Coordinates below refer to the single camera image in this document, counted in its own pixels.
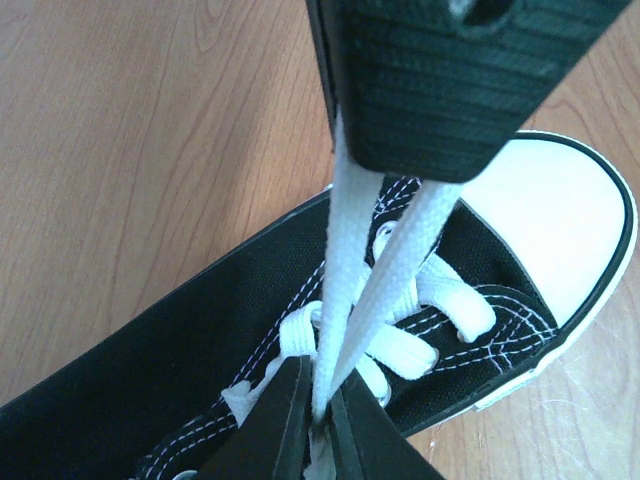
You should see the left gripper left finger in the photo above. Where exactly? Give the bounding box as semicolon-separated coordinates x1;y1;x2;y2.
197;356;312;479

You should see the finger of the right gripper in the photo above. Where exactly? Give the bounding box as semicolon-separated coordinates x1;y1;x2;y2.
306;0;339;144
334;1;625;183

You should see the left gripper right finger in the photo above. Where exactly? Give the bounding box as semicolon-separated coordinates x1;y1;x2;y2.
328;377;442;480

